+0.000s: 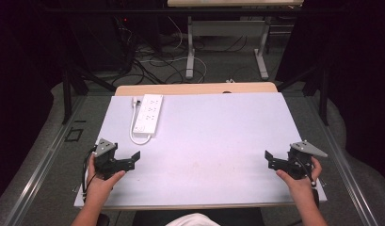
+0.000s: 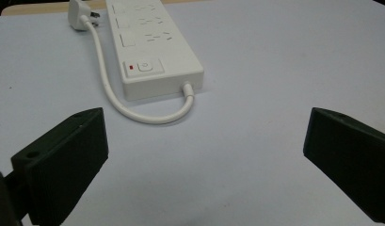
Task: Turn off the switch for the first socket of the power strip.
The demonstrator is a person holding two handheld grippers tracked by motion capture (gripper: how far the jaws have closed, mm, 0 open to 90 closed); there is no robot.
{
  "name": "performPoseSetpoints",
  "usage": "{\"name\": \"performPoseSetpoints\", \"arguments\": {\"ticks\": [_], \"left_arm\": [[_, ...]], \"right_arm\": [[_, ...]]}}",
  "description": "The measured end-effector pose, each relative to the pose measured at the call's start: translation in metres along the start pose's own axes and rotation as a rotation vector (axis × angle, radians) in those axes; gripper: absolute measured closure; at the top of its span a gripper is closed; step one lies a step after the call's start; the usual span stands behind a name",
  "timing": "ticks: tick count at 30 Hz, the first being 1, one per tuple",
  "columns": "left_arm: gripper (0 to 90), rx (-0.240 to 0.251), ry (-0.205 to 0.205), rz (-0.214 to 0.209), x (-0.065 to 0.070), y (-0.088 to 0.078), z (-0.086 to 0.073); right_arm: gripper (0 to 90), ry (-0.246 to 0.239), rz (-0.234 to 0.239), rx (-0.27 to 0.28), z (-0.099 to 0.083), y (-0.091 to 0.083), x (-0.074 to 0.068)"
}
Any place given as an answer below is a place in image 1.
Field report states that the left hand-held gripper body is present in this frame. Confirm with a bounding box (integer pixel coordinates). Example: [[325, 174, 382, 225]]
[[93, 137, 120, 181]]

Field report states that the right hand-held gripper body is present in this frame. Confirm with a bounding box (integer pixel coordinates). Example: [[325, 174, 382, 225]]
[[286, 139, 329, 181]]

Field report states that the person's right hand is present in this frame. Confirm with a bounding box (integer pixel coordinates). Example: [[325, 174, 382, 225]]
[[276, 155, 323, 197]]

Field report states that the person's left hand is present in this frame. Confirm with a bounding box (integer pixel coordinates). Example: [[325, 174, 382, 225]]
[[85, 153, 127, 202]]

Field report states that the white power strip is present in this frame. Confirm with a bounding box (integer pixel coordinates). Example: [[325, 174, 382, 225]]
[[132, 93, 165, 138]]

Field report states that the white table mat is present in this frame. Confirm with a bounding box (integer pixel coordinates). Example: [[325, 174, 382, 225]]
[[73, 91, 328, 211]]

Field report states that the black metal stand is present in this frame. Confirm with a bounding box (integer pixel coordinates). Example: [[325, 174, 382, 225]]
[[61, 60, 118, 125], [276, 64, 329, 127]]

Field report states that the person's white shirt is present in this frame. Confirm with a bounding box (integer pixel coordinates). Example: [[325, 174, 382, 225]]
[[166, 212, 221, 226]]

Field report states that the dark computer tower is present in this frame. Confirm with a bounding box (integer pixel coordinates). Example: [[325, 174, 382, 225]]
[[69, 13, 133, 73]]

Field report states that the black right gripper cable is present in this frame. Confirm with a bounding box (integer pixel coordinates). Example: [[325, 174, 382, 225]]
[[301, 159, 318, 189]]

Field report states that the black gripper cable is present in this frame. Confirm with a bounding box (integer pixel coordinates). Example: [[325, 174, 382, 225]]
[[301, 159, 318, 189], [82, 148, 98, 202]]

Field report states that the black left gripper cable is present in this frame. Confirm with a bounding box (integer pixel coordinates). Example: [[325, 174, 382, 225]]
[[82, 148, 98, 202]]

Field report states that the white power strip cable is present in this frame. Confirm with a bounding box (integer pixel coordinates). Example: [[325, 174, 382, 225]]
[[129, 96, 152, 146]]

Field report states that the metal floor rail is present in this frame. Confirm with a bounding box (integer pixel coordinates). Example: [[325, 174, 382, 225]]
[[3, 93, 88, 226], [306, 95, 380, 226]]

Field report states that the tangle of floor cables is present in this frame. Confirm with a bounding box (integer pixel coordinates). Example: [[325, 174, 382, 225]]
[[111, 17, 249, 87]]

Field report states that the white desk frame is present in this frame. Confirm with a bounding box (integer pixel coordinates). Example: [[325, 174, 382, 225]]
[[184, 15, 272, 81]]

